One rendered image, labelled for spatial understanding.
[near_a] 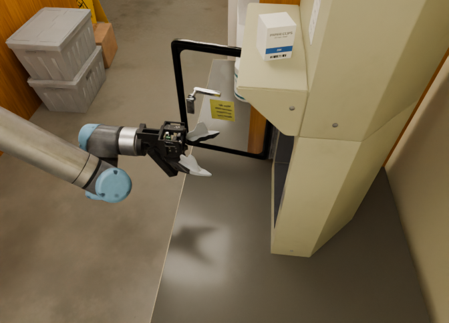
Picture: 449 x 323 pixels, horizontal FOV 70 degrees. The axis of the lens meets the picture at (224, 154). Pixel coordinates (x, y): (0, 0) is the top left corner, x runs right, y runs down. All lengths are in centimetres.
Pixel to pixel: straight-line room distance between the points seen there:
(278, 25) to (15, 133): 52
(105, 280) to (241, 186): 119
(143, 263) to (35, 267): 62
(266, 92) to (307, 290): 59
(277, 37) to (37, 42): 234
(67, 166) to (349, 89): 55
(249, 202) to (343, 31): 70
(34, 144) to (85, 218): 160
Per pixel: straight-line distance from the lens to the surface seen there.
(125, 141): 84
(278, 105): 54
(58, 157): 73
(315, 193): 72
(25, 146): 73
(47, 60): 280
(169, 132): 82
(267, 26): 56
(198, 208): 104
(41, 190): 257
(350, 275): 100
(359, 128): 59
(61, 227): 232
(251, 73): 55
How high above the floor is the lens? 181
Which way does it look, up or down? 48 degrees down
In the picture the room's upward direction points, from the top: straight up
